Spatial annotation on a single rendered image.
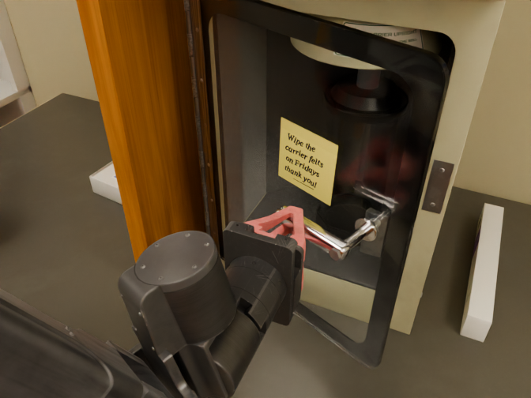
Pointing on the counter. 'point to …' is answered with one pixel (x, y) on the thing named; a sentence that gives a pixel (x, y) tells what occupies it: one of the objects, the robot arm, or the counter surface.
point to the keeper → (437, 185)
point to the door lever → (318, 237)
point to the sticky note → (307, 160)
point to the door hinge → (196, 116)
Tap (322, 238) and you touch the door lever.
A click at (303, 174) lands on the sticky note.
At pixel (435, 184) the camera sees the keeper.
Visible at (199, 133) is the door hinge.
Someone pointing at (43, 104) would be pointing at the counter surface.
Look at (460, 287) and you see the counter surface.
